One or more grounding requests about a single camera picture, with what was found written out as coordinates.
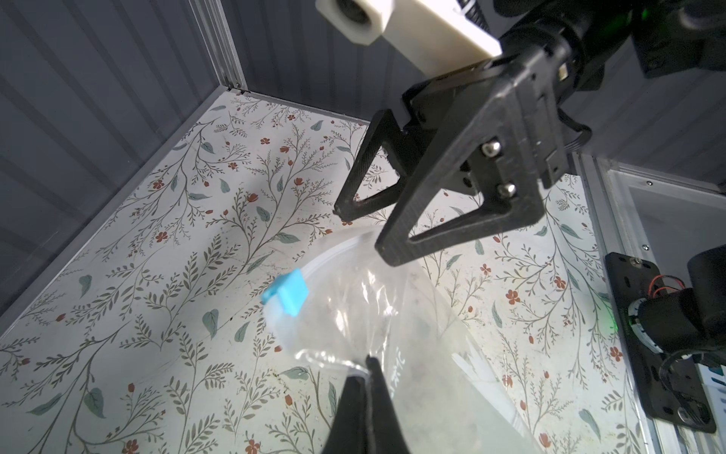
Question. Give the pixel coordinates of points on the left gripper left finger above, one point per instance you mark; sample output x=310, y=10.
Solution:
x=349, y=433

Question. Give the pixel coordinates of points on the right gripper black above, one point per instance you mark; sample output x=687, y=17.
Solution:
x=496, y=127

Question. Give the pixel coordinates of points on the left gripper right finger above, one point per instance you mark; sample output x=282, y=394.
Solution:
x=383, y=431

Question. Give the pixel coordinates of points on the clear zip top bag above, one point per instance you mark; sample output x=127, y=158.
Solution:
x=445, y=393

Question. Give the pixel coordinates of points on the blue bag zipper slider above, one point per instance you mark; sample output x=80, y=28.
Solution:
x=290, y=290

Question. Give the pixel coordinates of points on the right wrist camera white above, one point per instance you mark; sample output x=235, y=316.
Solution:
x=438, y=37

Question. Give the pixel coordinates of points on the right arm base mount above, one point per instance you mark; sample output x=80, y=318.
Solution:
x=669, y=327

